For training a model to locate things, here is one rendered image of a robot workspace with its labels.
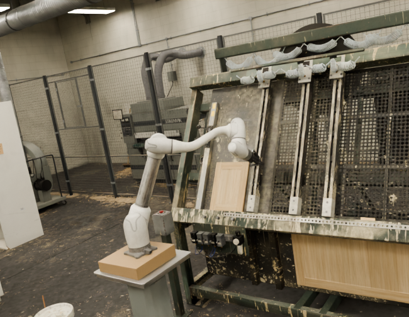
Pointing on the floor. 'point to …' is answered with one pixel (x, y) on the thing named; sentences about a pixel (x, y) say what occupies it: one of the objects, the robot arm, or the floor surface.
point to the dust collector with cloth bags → (41, 177)
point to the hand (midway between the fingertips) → (260, 162)
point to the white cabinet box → (11, 184)
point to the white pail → (56, 311)
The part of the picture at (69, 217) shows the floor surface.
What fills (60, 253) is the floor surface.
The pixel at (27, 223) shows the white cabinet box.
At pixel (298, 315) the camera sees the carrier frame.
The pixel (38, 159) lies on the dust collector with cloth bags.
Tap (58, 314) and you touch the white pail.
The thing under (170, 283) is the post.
